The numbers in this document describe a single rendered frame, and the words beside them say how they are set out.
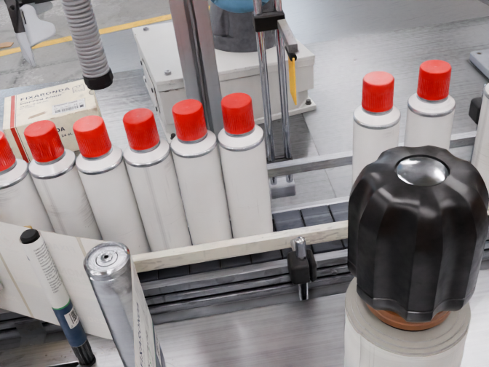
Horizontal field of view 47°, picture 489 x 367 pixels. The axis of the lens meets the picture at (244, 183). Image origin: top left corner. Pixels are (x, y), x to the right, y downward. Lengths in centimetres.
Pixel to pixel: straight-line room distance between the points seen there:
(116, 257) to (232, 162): 20
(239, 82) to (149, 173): 41
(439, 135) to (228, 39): 49
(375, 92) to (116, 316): 34
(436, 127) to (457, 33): 71
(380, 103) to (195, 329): 32
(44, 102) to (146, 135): 51
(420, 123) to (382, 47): 64
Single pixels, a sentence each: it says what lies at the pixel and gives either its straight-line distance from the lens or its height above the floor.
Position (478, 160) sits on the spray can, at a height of 95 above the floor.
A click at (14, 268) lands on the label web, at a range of 60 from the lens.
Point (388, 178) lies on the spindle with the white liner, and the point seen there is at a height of 118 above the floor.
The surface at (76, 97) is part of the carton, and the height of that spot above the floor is 91.
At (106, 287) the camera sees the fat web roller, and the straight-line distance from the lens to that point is 47.
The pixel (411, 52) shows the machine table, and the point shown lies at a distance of 126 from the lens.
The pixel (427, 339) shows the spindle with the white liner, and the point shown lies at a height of 107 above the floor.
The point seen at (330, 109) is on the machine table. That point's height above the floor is 83.
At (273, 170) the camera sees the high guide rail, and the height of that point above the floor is 96.
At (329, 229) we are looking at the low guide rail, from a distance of 68.
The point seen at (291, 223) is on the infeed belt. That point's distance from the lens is 74.
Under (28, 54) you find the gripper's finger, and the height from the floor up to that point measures 103.
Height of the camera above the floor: 138
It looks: 38 degrees down
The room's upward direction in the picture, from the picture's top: 7 degrees counter-clockwise
